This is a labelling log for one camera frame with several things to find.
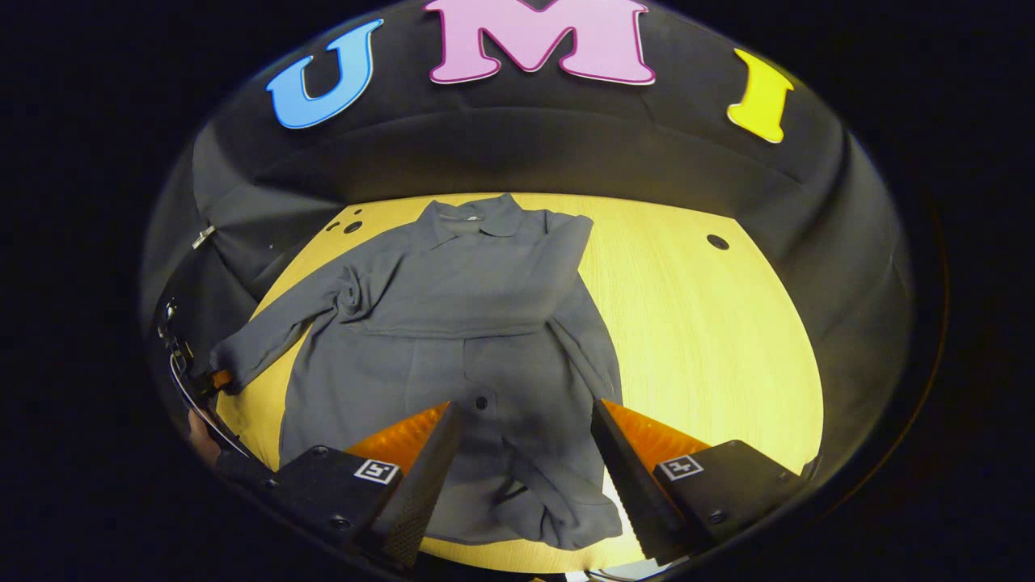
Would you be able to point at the small silver clip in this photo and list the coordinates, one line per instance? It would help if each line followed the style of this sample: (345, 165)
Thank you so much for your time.
(202, 236)

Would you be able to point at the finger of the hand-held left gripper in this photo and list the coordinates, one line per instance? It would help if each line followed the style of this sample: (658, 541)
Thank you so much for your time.
(217, 380)

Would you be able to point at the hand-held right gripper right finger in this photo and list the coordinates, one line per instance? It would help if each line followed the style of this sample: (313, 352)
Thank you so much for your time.
(623, 477)

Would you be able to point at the grey button-up shirt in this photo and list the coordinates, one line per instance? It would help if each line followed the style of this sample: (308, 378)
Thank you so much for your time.
(485, 323)

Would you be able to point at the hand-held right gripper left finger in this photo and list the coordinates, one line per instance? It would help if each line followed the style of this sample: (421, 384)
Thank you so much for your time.
(424, 485)

